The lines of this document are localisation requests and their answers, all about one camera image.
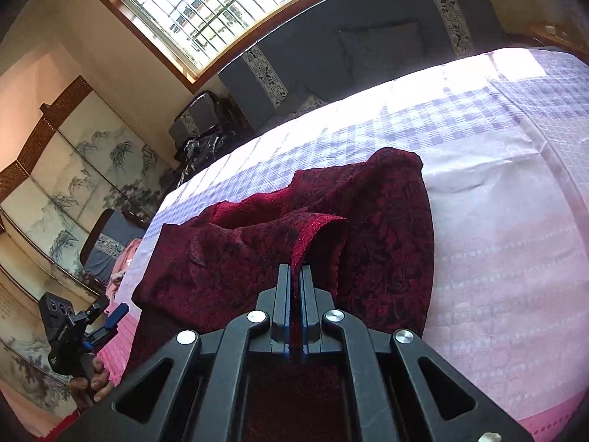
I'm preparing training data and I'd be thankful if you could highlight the person's left hand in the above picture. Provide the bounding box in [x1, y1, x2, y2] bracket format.
[70, 358, 112, 404]

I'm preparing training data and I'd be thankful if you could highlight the pink cloth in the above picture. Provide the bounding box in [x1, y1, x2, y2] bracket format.
[107, 238, 141, 287]

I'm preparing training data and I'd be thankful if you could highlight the dark armchair with grey cushion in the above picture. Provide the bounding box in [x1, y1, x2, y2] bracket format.
[168, 91, 251, 162]

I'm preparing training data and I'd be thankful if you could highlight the grey cushion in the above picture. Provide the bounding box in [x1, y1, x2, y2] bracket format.
[338, 20, 427, 91]

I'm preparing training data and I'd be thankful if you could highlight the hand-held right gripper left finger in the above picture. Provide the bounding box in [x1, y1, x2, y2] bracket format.
[57, 264, 292, 442]

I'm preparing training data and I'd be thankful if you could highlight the pink checked blanket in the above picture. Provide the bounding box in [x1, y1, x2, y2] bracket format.
[99, 47, 589, 434]

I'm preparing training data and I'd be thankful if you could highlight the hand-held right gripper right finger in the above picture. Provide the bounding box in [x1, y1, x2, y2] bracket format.
[299, 264, 535, 442]

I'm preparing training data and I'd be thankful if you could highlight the painted folding screen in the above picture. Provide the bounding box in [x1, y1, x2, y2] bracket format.
[0, 75, 178, 407]

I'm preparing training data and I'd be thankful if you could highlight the wooden side table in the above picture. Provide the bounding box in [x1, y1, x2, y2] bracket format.
[528, 21, 589, 62]

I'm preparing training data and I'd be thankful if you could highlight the dark red patterned garment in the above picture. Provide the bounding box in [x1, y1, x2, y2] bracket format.
[124, 146, 436, 442]

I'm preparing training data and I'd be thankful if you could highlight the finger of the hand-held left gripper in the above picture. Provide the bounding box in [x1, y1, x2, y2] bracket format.
[70, 297, 110, 327]
[84, 303, 130, 347]

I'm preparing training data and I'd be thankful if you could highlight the wooden framed window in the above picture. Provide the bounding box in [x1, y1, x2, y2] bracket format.
[85, 0, 442, 95]

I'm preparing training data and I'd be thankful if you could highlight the dark grey headboard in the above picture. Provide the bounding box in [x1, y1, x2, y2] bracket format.
[217, 0, 511, 135]

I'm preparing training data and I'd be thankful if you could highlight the black bag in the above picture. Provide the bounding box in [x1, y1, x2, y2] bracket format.
[177, 130, 236, 186]

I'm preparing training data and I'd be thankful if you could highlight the dark chair with grey cushion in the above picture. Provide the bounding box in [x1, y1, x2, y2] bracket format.
[79, 208, 148, 287]

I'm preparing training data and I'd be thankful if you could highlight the person's red clothing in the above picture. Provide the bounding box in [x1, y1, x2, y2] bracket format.
[43, 417, 81, 440]

